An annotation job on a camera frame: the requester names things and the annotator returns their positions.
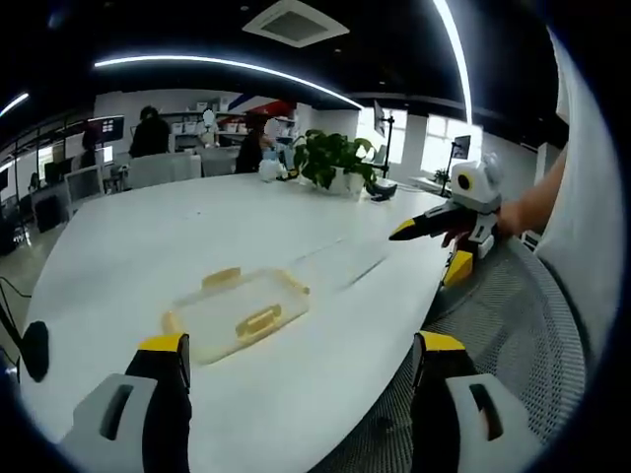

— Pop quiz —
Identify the black stand base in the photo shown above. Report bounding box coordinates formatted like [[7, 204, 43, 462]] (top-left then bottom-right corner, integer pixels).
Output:
[[366, 178, 399, 204]]

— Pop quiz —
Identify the grey mesh chair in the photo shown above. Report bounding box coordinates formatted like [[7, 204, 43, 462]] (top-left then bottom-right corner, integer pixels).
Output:
[[315, 235, 589, 473]]

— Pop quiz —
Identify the black monitor stand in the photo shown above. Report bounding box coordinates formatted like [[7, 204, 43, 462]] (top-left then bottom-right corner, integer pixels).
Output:
[[372, 100, 399, 184]]

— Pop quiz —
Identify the white chair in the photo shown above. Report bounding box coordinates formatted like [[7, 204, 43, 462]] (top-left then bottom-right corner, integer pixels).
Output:
[[63, 164, 105, 209]]

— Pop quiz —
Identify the green potted plant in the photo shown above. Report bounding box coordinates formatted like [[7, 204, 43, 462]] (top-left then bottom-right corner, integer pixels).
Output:
[[294, 128, 380, 199]]

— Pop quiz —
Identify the short ceiling light strip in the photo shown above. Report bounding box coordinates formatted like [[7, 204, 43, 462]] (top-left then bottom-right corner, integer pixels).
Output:
[[0, 92, 32, 118]]

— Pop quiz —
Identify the wall screen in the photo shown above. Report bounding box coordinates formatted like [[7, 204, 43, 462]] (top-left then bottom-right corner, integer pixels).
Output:
[[100, 115, 125, 145]]

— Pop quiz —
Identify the white rounded object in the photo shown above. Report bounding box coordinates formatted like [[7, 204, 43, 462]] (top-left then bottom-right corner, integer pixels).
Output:
[[258, 157, 288, 185]]

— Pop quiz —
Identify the long ceiling light strip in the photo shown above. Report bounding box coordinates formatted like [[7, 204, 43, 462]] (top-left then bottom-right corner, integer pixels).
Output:
[[93, 54, 365, 110]]

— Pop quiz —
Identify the person's right hand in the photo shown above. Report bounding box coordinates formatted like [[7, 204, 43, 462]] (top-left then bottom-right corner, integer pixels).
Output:
[[495, 198, 529, 241]]

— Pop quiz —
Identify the black cable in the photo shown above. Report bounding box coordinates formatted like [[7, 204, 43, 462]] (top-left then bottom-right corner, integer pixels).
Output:
[[0, 275, 32, 349]]

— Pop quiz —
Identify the clear yellow-clip container lid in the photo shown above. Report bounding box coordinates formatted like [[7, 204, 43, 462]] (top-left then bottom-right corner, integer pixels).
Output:
[[161, 265, 313, 367]]

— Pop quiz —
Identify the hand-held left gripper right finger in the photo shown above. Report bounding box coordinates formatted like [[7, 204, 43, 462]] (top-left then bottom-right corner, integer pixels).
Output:
[[409, 330, 544, 473]]

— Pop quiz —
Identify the ceiling air vent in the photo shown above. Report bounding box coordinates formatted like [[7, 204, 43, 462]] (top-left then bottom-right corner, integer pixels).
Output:
[[242, 0, 352, 49]]

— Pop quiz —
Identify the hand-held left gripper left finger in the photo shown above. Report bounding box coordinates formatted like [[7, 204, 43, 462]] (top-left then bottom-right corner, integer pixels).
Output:
[[58, 332, 193, 473]]

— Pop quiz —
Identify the person's white shirt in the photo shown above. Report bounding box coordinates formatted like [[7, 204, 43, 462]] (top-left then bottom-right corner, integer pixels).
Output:
[[533, 24, 623, 359]]

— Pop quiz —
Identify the curved ceiling light strip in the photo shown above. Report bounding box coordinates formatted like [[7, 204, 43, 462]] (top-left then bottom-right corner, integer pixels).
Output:
[[432, 0, 475, 125]]

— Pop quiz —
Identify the black rounded object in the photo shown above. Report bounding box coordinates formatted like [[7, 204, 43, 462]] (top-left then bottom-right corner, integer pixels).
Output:
[[21, 320, 51, 383]]

